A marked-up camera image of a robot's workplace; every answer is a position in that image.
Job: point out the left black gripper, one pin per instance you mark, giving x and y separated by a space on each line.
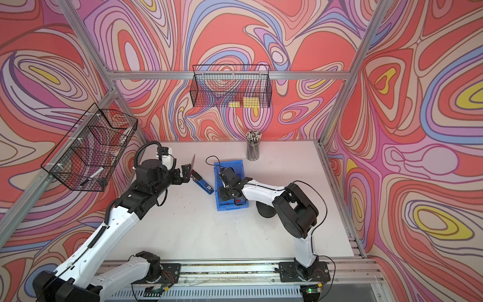
178 180

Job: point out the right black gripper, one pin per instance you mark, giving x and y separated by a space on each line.
224 197

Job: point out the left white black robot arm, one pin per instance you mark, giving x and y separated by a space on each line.
76 280

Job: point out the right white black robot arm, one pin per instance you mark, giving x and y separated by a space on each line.
295 210

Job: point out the black round screw base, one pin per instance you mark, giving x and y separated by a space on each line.
265 211

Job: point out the blue plastic parts bin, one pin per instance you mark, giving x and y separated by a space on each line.
238 167

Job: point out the mesh pencil cup with pencils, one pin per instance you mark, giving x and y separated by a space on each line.
253 138

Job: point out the white marker pen in basket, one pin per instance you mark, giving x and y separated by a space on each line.
91 177

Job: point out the yellow sticky note pad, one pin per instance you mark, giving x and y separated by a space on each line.
251 102

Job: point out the red handled scissors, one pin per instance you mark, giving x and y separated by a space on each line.
193 161

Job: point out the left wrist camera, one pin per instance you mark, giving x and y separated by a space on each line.
167 158

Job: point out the black wire basket back wall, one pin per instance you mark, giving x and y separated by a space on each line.
225 85

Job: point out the black wire basket wall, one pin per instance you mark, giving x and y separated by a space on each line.
225 85
98 139

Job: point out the black wire basket left wall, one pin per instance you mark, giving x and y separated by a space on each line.
98 139

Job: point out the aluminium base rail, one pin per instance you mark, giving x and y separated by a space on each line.
346 279

